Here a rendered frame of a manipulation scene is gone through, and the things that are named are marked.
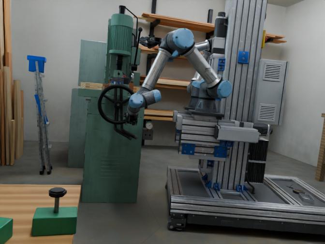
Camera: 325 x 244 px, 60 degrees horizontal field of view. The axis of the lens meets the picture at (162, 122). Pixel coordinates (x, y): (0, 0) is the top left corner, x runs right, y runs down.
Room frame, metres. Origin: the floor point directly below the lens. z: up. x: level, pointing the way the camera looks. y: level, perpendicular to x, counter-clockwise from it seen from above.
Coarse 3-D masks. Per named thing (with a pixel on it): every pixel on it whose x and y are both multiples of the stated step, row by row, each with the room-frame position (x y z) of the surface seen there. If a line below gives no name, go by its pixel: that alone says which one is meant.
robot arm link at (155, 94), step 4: (144, 92) 1.67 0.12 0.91; (148, 92) 1.62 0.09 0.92; (152, 92) 1.62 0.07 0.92; (156, 92) 1.63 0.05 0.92; (144, 96) 1.60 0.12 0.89; (148, 96) 1.60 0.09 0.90; (152, 96) 1.61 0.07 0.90; (156, 96) 1.62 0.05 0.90; (160, 96) 1.63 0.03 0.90; (148, 100) 1.60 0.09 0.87; (152, 100) 1.61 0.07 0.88; (156, 100) 1.63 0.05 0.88; (160, 100) 1.65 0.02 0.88; (148, 104) 1.61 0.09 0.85
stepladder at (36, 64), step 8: (32, 56) 2.71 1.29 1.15; (32, 64) 2.70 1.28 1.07; (40, 64) 2.72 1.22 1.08; (40, 72) 2.85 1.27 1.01; (40, 80) 2.74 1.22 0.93; (40, 88) 2.71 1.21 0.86; (40, 96) 2.71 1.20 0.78; (40, 104) 2.71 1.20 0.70; (40, 112) 2.72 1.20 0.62; (40, 120) 2.87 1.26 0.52; (40, 128) 2.74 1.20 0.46; (40, 136) 2.73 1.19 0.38; (40, 144) 2.72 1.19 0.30; (48, 144) 2.89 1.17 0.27; (40, 152) 2.72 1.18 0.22; (48, 152) 2.78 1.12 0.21; (40, 160) 2.72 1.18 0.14; (48, 160) 2.74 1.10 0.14; (40, 168) 2.72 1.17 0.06; (48, 168) 2.73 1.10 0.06
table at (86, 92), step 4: (80, 88) 2.12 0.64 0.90; (80, 92) 2.12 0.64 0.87; (84, 92) 2.13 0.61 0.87; (88, 92) 2.13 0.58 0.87; (92, 92) 2.14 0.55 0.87; (96, 92) 2.15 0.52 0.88; (100, 92) 2.15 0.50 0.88; (108, 92) 2.16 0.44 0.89; (88, 96) 2.13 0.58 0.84; (92, 96) 2.14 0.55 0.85; (96, 96) 2.15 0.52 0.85; (108, 96) 2.07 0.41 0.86; (112, 96) 2.08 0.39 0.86; (124, 96) 2.10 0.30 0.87; (128, 96) 2.15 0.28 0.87
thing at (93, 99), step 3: (93, 99) 2.14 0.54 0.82; (96, 99) 2.15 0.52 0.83; (102, 99) 2.16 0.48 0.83; (105, 99) 2.16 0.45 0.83; (93, 102) 2.14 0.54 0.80; (96, 102) 2.15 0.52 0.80; (102, 102) 2.16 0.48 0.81; (105, 102) 2.16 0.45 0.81; (108, 102) 2.17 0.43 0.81; (111, 102) 2.17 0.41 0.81; (126, 102) 2.19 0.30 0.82
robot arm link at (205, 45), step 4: (208, 40) 2.45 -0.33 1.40; (212, 40) 2.45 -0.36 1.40; (196, 44) 2.44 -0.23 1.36; (200, 44) 2.44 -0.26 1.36; (204, 44) 2.44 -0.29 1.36; (208, 44) 2.44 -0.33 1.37; (200, 48) 2.44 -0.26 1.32; (204, 48) 2.45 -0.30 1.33; (208, 48) 2.45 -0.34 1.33; (176, 52) 2.38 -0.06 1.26; (172, 56) 2.38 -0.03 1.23; (176, 56) 2.38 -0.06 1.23
